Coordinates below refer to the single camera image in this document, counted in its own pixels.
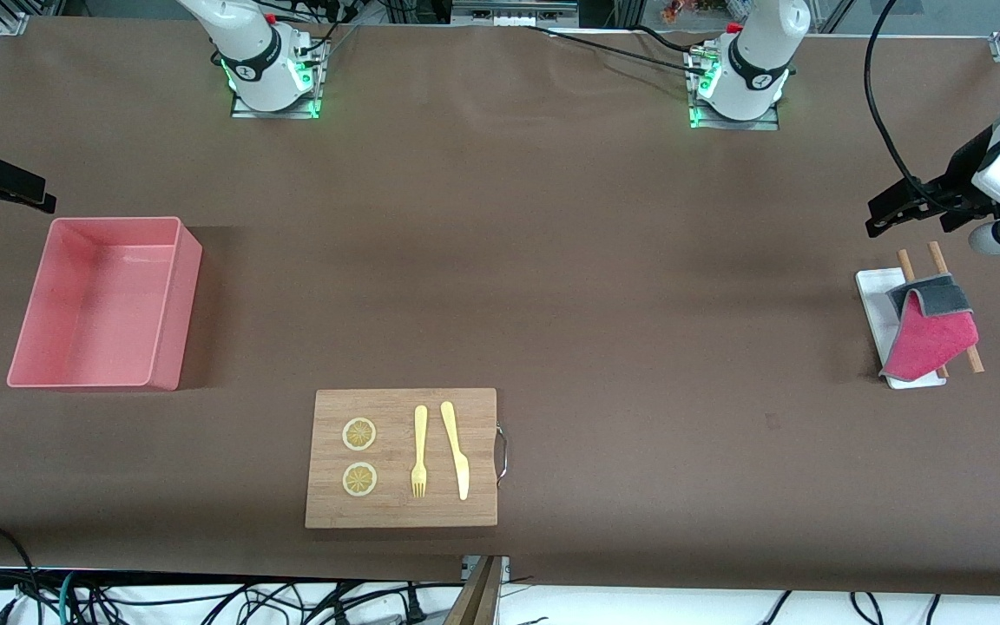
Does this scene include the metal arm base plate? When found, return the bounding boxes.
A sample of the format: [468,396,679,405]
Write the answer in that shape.
[231,39,329,120]
[687,43,780,131]

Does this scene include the wooden cutting board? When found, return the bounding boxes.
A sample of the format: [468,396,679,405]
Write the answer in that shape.
[305,388,510,530]

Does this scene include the white rectangular plate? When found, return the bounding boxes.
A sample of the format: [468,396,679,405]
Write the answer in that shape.
[856,269,946,390]

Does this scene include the small metal bracket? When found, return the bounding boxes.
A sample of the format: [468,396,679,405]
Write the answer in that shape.
[461,556,511,584]

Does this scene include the teal floor cable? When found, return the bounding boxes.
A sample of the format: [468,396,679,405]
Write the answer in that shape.
[57,571,84,625]

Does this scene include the wooden plank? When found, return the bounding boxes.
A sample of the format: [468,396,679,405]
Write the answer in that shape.
[444,556,503,625]

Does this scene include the pink plastic bin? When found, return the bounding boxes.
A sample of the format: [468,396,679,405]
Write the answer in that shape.
[7,216,203,391]

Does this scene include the yellow plastic fork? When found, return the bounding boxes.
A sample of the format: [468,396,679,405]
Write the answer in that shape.
[411,405,429,499]

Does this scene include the yellow plastic knife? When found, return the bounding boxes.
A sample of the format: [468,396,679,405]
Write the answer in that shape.
[440,401,470,502]

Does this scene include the pink and grey cloth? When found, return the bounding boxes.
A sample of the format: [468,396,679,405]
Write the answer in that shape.
[879,273,980,383]

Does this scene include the black cable on table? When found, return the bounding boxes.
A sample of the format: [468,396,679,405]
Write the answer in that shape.
[517,24,709,75]

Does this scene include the grey metal box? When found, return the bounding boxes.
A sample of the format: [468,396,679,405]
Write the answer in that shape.
[452,0,579,27]

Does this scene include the colourful small objects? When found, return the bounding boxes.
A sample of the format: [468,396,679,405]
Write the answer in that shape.
[661,0,731,23]

